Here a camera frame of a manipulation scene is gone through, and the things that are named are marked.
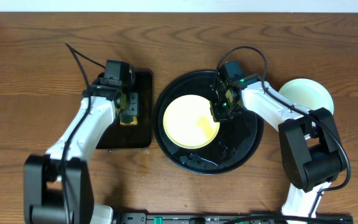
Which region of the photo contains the yellow plate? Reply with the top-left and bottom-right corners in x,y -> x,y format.
163,95 -> 220,149

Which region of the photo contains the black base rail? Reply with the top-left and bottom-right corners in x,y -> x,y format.
90,203 -> 354,224

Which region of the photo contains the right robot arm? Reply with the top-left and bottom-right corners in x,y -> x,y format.
211,73 -> 351,223

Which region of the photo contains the green and yellow sponge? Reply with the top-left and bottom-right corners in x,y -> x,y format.
120,115 -> 138,126

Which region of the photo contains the black rectangular tray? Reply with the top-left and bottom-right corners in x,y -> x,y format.
96,70 -> 153,149

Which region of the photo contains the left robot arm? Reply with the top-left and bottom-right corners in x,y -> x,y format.
24,79 -> 139,223

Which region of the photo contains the black round tray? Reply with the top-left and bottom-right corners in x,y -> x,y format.
153,70 -> 264,175

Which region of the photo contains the light blue plate front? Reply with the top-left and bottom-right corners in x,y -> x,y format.
278,78 -> 334,114

